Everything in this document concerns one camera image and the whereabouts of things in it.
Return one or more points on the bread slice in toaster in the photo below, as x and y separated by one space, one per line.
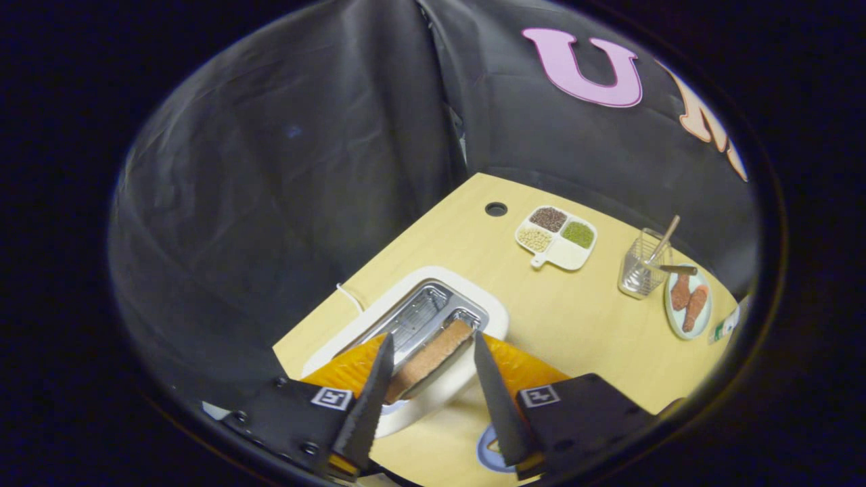
433 355

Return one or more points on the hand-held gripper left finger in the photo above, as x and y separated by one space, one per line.
365 419

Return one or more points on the white toaster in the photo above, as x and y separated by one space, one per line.
488 316

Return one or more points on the brown meat patty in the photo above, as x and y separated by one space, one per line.
680 292
695 310

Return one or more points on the light wooden utensil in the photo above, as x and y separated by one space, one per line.
667 233

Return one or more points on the dark wooden utensil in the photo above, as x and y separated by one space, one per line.
678 269

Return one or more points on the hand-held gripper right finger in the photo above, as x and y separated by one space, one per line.
504 412

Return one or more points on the blue plate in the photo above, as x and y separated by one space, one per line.
484 450

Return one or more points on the white divided seasoning tray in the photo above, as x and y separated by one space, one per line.
568 256

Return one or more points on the pale green plate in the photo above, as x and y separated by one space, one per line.
670 316

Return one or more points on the clear water bottle green label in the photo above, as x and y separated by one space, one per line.
727 325

